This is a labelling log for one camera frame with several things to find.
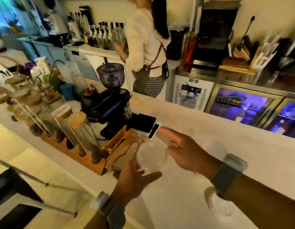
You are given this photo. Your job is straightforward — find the person's right hand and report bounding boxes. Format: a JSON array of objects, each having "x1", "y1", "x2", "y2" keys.
[{"x1": 158, "y1": 128, "x2": 222, "y2": 180}]

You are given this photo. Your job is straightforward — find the person's left hand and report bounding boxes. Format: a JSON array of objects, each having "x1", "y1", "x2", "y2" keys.
[{"x1": 111, "y1": 141, "x2": 163, "y2": 208}]

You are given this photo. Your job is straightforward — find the person's left forearm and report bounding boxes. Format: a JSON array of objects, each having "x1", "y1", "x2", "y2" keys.
[{"x1": 83, "y1": 212, "x2": 110, "y2": 229}]

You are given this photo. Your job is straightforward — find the person's right forearm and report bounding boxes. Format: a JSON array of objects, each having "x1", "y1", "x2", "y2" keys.
[{"x1": 223, "y1": 174, "x2": 295, "y2": 229}]

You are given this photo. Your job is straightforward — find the black coffee scale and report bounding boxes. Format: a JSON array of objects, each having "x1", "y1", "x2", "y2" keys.
[{"x1": 132, "y1": 113, "x2": 160, "y2": 139}]

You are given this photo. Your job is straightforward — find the brown paper filters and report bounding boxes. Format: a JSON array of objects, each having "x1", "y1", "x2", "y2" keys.
[{"x1": 106, "y1": 136, "x2": 139, "y2": 172}]

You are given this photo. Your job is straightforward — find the gold filter holder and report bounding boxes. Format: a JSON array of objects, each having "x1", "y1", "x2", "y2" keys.
[{"x1": 102, "y1": 125, "x2": 138, "y2": 176}]

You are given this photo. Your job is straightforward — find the grey left wrist band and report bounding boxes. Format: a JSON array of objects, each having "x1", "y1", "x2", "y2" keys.
[{"x1": 92, "y1": 191, "x2": 127, "y2": 229}]

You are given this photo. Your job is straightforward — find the grey wrist band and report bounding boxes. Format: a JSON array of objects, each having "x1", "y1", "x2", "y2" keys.
[
  {"x1": 92, "y1": 191, "x2": 127, "y2": 229},
  {"x1": 210, "y1": 153, "x2": 249, "y2": 201}
]

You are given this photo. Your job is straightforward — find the black coffee grinder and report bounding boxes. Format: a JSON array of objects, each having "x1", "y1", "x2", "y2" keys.
[{"x1": 87, "y1": 63, "x2": 133, "y2": 141}]

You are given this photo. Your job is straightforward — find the grey right wrist band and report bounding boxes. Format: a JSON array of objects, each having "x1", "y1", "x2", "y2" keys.
[{"x1": 210, "y1": 153, "x2": 249, "y2": 201}]

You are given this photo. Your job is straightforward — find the clear glass server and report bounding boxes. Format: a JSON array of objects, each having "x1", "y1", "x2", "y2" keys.
[{"x1": 203, "y1": 186, "x2": 235, "y2": 218}]

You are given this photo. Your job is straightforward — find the steel glass-door counter fridge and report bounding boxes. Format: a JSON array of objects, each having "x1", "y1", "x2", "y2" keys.
[{"x1": 165, "y1": 67, "x2": 295, "y2": 141}]

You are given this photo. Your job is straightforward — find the glass tube with cork lid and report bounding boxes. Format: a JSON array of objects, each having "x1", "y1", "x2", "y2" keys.
[{"x1": 67, "y1": 111, "x2": 103, "y2": 164}]

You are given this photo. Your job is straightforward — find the wooden tube rack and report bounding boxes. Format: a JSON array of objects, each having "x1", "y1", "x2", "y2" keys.
[{"x1": 41, "y1": 131, "x2": 107, "y2": 176}]

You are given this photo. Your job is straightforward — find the red packets bundle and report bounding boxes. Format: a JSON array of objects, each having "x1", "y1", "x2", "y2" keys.
[{"x1": 181, "y1": 31, "x2": 198, "y2": 72}]

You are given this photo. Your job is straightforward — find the wooden boards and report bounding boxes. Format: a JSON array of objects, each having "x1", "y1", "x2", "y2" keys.
[{"x1": 218, "y1": 57, "x2": 256, "y2": 75}]

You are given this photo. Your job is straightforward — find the glass tube with labelled lid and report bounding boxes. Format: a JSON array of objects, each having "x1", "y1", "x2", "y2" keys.
[{"x1": 51, "y1": 104, "x2": 88, "y2": 157}]

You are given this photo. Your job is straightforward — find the clear plastic tumbler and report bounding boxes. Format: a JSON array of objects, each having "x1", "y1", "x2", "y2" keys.
[{"x1": 70, "y1": 71, "x2": 88, "y2": 94}]

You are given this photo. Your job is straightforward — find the black oven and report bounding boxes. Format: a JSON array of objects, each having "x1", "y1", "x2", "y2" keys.
[{"x1": 192, "y1": 7, "x2": 239, "y2": 65}]

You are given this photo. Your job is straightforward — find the blue cup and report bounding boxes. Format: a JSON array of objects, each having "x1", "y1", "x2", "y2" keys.
[{"x1": 60, "y1": 83, "x2": 76, "y2": 102}]

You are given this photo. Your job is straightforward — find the row of syrup bottles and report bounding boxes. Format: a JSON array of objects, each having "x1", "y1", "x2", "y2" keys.
[{"x1": 83, "y1": 21, "x2": 127, "y2": 51}]

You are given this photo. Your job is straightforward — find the white card holder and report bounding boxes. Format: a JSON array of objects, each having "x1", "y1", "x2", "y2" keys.
[{"x1": 250, "y1": 42, "x2": 278, "y2": 70}]

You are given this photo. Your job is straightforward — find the green plant pot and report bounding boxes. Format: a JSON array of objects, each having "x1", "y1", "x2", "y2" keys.
[{"x1": 43, "y1": 60, "x2": 66, "y2": 92}]

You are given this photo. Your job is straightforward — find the pale blue cabinet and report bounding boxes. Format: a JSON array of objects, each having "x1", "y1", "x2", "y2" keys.
[{"x1": 18, "y1": 37, "x2": 108, "y2": 82}]

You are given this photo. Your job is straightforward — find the white canister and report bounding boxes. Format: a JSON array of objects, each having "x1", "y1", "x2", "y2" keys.
[{"x1": 67, "y1": 19, "x2": 81, "y2": 40}]

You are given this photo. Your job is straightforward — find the white milk carton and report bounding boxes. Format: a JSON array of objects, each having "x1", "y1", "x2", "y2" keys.
[{"x1": 35, "y1": 57, "x2": 52, "y2": 75}]

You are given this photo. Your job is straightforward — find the row of cork-lidded glass tubes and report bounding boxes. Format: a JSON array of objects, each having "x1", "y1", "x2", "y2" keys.
[{"x1": 0, "y1": 74, "x2": 67, "y2": 143}]

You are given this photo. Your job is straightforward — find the black long-handled spoon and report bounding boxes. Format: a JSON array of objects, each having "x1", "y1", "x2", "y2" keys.
[{"x1": 238, "y1": 16, "x2": 256, "y2": 51}]

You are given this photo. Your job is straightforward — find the black machine with white frame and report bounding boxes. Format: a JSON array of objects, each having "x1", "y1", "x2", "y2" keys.
[{"x1": 0, "y1": 167, "x2": 77, "y2": 229}]

